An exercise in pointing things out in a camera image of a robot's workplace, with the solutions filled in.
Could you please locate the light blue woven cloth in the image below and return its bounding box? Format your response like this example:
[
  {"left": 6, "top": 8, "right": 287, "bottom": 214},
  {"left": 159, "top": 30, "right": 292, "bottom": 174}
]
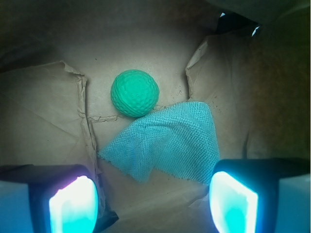
[{"left": 98, "top": 101, "right": 220, "bottom": 185}]

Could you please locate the green dimpled foam ball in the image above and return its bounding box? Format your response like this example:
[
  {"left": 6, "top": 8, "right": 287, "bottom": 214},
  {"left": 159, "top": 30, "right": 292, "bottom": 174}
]
[{"left": 110, "top": 69, "right": 160, "bottom": 118}]

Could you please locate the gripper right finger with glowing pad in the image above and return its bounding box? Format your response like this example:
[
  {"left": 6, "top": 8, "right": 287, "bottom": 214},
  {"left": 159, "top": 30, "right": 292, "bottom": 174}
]
[{"left": 209, "top": 158, "right": 311, "bottom": 233}]

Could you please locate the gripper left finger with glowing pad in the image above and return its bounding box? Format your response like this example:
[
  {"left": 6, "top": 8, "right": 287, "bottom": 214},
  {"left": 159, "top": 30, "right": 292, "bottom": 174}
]
[{"left": 0, "top": 165, "right": 99, "bottom": 233}]

